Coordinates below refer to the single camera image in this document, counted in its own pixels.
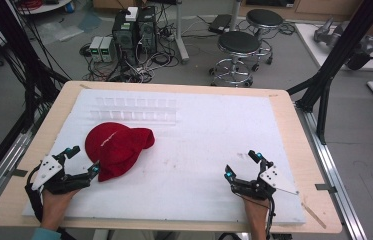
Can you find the clear plastic sheet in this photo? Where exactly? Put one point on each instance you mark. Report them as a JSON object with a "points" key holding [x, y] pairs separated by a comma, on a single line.
{"points": [[62, 31]]}

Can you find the grey power supply box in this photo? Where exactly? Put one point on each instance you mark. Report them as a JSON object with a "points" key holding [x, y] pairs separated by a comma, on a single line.
{"points": [[95, 48], [107, 49]]}

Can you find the person's left hand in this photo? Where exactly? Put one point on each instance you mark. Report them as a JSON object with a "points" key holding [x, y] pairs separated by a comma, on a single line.
{"points": [[54, 206]]}

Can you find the black computer tower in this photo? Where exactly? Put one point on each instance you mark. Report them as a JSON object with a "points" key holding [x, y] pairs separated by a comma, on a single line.
{"points": [[147, 30], [124, 36]]}

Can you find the red cap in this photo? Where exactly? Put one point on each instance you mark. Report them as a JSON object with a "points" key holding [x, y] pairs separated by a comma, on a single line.
{"points": [[117, 150]]}

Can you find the clear plastic divided rack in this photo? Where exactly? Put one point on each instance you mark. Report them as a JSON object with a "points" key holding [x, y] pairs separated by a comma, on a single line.
{"points": [[134, 113]]}

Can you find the flat black case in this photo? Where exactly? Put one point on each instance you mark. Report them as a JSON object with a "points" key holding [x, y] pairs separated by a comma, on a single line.
{"points": [[220, 23]]}

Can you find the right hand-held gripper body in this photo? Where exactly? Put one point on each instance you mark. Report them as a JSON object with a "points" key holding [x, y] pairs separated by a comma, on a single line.
{"points": [[275, 178]]}

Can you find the round white table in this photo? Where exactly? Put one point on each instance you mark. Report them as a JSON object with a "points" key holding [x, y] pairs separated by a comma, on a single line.
{"points": [[44, 7]]}

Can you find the white foam board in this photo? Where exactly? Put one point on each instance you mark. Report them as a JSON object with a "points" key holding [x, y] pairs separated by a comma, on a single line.
{"points": [[190, 156]]}

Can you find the white box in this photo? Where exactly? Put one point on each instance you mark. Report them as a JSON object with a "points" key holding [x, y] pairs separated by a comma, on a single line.
{"points": [[132, 14]]}

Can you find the grey tape piece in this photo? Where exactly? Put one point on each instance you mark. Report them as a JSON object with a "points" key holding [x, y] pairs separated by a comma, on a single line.
{"points": [[325, 188], [19, 173]]}

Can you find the person's right hand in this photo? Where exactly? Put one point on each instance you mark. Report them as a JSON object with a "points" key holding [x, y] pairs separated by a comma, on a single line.
{"points": [[257, 210]]}

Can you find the thin wooden stick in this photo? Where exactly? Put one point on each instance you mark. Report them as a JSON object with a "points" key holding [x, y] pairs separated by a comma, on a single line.
{"points": [[314, 215]]}

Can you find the aluminium rail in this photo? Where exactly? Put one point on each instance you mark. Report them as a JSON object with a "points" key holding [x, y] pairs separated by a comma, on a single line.
{"points": [[4, 173], [334, 173]]}

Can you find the grey metal table leg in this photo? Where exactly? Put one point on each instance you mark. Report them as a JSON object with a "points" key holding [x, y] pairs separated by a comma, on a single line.
{"points": [[180, 36]]}

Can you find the grey robot part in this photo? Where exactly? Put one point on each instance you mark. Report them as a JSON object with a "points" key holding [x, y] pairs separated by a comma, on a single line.
{"points": [[330, 33]]}

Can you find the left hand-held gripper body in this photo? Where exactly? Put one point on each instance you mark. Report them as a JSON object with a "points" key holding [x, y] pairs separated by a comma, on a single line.
{"points": [[48, 170]]}

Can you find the black round stool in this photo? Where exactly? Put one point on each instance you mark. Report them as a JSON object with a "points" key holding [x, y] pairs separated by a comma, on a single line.
{"points": [[264, 17], [238, 43]]}

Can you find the white floor board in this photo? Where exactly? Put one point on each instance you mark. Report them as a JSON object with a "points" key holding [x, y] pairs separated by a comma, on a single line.
{"points": [[314, 43]]}

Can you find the black metal frame stand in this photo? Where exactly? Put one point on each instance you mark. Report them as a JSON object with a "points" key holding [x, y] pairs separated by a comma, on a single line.
{"points": [[27, 60], [337, 56]]}

